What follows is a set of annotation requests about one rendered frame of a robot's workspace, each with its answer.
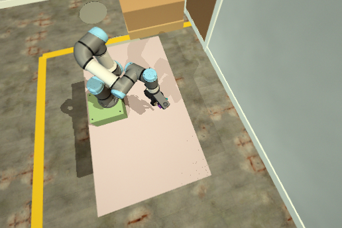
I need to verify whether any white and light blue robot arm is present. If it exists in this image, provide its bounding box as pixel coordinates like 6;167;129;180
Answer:
74;27;159;108

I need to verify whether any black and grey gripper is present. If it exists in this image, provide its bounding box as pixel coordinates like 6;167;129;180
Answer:
144;85;160;106

